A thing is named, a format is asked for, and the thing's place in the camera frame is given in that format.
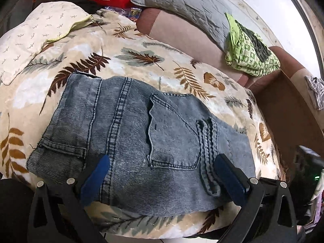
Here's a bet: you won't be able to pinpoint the pink brown bed sheet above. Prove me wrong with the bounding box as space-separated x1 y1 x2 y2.
135 7 324 89

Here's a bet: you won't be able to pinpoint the white patterned pillow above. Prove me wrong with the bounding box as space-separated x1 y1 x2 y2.
1 1 93 86

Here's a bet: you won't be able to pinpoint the blue denim pants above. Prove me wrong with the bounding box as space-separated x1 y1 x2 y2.
27 73 255 217

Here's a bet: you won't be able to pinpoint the green patterned folded cloth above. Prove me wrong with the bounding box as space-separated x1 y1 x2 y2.
225 13 281 77

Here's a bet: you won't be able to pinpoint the brown cardboard box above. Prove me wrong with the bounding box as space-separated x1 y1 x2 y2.
250 71 323 174

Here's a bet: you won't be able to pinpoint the grey quilted pillow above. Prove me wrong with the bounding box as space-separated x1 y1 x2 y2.
131 0 232 50

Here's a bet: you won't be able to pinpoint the black garment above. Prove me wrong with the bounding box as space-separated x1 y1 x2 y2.
59 0 104 14

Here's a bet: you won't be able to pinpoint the colourful snack packet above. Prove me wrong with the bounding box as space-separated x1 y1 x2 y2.
104 6 142 22

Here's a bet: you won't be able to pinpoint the grey patterned cloth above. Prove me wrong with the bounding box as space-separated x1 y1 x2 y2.
304 76 324 111

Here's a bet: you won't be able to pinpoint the leaf pattern fleece blanket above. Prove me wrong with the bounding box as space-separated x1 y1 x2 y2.
0 7 287 240

